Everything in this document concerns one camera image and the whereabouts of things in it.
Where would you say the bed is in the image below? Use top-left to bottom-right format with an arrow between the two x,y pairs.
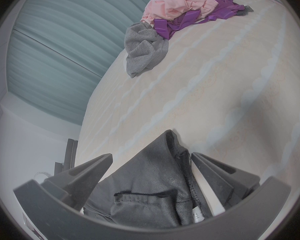
76,0 -> 300,218

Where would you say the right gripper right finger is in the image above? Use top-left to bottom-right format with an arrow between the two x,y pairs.
190,152 -> 261,208

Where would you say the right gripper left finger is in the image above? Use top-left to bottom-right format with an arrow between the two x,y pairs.
41,153 -> 113,212

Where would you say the grey garment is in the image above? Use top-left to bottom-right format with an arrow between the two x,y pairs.
124,22 -> 169,79

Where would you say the blue-green curtain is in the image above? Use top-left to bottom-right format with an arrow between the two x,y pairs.
12,0 -> 165,77
6,29 -> 102,127

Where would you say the black T-shirt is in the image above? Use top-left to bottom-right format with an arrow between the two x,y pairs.
83,129 -> 212,229

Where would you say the purple garment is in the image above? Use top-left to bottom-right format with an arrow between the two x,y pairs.
154,0 -> 254,41

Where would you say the round white mirror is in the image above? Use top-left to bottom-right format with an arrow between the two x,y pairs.
33,170 -> 50,179

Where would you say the pink garment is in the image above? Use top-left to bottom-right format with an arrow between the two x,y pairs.
141,0 -> 219,24

